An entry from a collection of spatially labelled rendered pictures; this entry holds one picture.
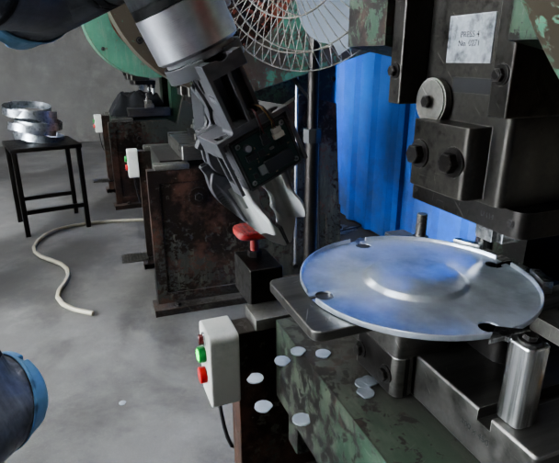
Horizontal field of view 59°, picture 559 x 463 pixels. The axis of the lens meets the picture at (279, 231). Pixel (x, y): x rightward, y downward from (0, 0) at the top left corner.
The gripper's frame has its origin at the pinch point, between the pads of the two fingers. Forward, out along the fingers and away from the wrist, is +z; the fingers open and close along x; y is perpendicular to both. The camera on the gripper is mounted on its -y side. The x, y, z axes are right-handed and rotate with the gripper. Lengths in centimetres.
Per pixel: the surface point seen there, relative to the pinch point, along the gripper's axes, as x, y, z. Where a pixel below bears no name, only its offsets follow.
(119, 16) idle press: 18, -131, -27
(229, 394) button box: -14.6, -20.0, 31.6
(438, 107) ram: 24.4, -0.8, -2.2
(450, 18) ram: 29.7, -1.6, -10.6
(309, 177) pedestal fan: 37, -82, 34
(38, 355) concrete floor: -69, -136, 63
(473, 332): 10.1, 14.4, 14.1
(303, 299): -1.0, 0.4, 9.1
